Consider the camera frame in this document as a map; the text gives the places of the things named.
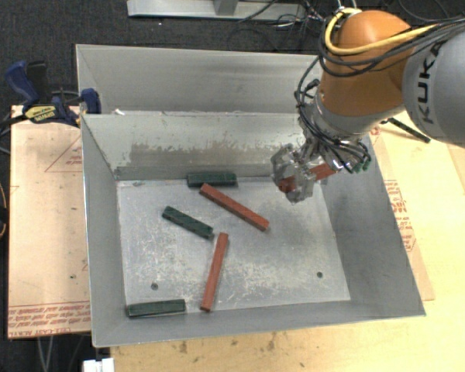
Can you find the red-brown block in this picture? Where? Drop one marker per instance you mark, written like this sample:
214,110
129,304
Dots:
322,172
215,271
234,207

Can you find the dark green flat block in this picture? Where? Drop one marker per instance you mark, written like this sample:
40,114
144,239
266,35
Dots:
188,222
212,179
156,308

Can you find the brown cardboard board, red print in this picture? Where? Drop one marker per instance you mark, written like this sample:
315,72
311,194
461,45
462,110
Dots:
46,223

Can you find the grey metal bin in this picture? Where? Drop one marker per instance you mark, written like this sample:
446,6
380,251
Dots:
224,269

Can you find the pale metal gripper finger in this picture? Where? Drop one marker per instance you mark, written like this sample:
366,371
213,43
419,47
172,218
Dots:
303,190
283,163

